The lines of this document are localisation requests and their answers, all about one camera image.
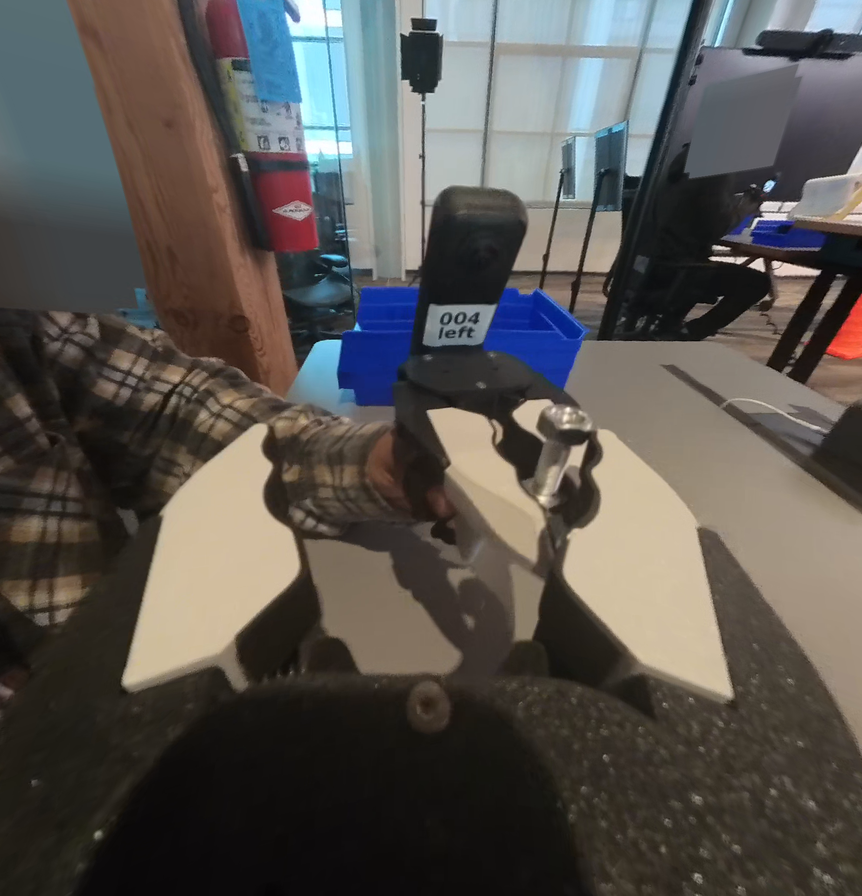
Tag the orange traffic cone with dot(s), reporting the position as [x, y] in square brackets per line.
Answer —
[858, 329]

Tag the black metal frame post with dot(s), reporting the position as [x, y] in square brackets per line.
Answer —
[655, 175]

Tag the black office chair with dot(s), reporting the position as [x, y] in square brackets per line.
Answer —
[319, 301]

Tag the person's left hand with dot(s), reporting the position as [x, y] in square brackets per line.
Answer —
[396, 483]

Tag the black webcam bar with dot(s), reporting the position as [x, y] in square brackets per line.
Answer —
[809, 43]

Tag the red fire extinguisher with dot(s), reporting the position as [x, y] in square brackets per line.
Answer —
[291, 196]

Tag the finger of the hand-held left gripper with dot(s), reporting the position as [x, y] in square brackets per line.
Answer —
[501, 511]

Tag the person's left forearm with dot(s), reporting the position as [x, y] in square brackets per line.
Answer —
[319, 462]

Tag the small black monitor on stand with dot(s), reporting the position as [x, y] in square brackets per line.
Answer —
[568, 168]

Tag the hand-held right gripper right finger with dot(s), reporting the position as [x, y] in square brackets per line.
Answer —
[648, 574]

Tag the blue bins on desk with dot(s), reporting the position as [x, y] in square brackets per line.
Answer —
[781, 234]

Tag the blue plastic bin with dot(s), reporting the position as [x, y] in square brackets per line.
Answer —
[382, 371]

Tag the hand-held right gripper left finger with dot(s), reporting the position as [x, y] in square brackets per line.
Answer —
[214, 560]

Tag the white plastic container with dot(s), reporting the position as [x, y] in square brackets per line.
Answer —
[830, 196]

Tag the wooden pillar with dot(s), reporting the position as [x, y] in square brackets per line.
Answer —
[179, 280]

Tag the wooden desk with black legs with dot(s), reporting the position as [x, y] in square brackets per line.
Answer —
[823, 238]

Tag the large black monitor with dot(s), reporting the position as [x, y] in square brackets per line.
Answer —
[830, 126]

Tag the black box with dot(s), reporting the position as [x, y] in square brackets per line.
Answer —
[851, 455]

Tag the silver hex bolt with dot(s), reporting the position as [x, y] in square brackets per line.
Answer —
[560, 448]

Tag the blue paper tag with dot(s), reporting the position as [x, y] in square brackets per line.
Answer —
[266, 49]

